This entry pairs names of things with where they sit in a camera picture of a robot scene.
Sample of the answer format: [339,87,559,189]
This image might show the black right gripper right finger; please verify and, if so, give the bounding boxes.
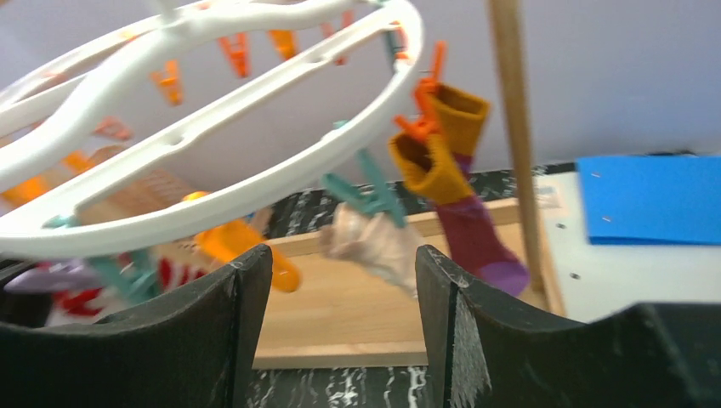
[415,245,720,407]

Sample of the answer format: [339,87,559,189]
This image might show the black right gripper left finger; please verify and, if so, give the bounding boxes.
[1,245,272,407]

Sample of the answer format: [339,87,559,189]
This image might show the teal clothes peg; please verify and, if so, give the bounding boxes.
[51,246,162,304]
[320,148,407,229]

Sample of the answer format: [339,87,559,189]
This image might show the wooden hanger rack stand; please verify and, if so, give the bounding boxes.
[250,0,567,371]

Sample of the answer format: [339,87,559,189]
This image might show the blue folder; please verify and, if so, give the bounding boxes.
[576,156,720,246]

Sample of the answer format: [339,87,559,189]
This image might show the beige animal face sock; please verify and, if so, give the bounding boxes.
[319,202,426,298]

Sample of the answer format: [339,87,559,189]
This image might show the lilac clothes peg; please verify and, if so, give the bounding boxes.
[3,259,105,293]

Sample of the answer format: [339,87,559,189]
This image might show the white round clip hanger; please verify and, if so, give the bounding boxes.
[1,1,425,259]

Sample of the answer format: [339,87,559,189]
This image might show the purple sock with yellow cuff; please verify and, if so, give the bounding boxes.
[389,133,530,296]

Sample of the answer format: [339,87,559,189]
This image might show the orange front-left clothes peg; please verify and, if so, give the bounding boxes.
[194,218,301,292]

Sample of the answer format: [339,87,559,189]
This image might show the peach plastic file organizer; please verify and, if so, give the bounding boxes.
[62,144,196,224]

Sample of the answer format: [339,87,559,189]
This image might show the teal front clothes peg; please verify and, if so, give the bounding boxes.
[320,148,407,229]

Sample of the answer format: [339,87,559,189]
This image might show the orange front-right clothes peg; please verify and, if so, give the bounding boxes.
[418,40,447,93]

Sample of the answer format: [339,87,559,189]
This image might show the red white striped sock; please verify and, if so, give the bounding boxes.
[51,245,214,320]

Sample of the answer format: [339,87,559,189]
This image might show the teal left clothes peg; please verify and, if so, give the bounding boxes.
[51,246,162,304]

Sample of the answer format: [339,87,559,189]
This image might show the orange front-centre clothes peg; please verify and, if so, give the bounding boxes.
[394,78,441,144]

